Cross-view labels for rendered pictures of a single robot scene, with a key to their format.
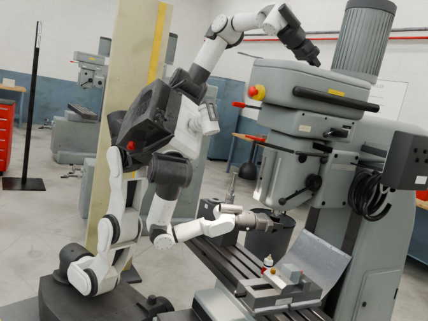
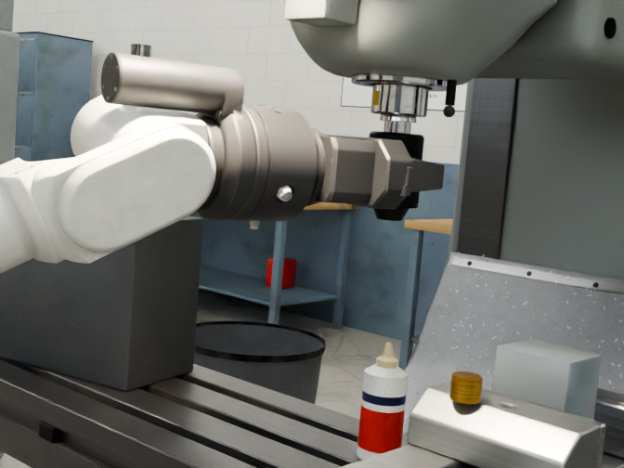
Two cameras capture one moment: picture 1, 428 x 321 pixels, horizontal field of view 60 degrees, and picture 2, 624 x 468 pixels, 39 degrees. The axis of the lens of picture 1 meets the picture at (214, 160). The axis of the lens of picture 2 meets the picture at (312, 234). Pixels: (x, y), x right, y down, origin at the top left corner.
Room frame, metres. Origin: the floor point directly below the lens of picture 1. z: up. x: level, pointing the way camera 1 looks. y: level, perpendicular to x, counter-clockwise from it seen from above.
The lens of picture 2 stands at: (0.82, -0.02, 1.25)
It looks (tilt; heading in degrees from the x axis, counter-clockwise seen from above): 6 degrees down; 343
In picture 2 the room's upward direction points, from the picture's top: 5 degrees clockwise
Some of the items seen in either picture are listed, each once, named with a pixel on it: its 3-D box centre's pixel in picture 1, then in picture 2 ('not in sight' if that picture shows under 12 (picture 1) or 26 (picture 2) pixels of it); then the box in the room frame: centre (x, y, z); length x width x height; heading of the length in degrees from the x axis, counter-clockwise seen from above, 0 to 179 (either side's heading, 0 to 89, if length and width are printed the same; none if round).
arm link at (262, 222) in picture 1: (254, 221); (305, 169); (1.50, -0.22, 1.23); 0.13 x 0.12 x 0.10; 17
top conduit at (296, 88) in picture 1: (338, 100); not in sight; (1.42, -0.41, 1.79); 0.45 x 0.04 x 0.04; 122
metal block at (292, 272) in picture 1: (290, 274); (544, 388); (1.39, -0.39, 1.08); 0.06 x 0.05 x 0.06; 30
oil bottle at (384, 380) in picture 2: (267, 265); (383, 400); (1.55, -0.33, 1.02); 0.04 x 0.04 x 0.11
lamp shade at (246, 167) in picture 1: (248, 169); not in sight; (1.39, -0.14, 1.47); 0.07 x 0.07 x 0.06
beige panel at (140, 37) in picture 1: (125, 145); not in sight; (2.94, 0.73, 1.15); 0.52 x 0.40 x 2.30; 122
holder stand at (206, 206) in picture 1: (218, 220); (95, 281); (1.88, -0.09, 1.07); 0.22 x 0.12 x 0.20; 44
